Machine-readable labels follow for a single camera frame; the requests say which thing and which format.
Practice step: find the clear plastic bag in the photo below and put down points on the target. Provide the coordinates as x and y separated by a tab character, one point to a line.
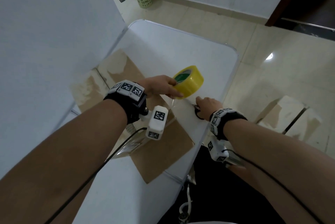
130	146

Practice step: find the person's right forearm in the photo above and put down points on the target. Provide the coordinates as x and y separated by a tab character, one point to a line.
282	161

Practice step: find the person's left forearm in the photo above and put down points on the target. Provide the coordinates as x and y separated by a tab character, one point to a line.
65	158

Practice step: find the black marker wristband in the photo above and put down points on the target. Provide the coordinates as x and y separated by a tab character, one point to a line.
222	120
128	95

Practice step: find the person's left thumb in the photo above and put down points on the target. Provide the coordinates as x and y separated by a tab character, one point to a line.
174	93

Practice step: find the person's right hand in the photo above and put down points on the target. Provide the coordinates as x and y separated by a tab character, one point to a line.
209	106

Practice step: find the flattened brown cardboard box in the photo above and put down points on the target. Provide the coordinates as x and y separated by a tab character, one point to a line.
162	150

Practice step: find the person's left hand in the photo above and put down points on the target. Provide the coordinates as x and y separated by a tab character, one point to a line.
157	85

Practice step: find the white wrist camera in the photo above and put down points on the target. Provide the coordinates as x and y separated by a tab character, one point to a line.
157	121
217	150

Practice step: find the metal door threshold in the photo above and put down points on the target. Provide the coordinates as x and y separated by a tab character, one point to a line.
311	26

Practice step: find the person's right fingers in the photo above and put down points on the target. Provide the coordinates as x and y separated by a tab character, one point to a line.
199	102

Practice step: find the torn cardboard box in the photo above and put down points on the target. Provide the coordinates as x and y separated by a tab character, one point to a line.
288	119

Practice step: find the person's black trousers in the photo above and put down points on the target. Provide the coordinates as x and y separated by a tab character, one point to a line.
222	195

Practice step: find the yellow packing tape roll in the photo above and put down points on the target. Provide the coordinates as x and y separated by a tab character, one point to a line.
192	81

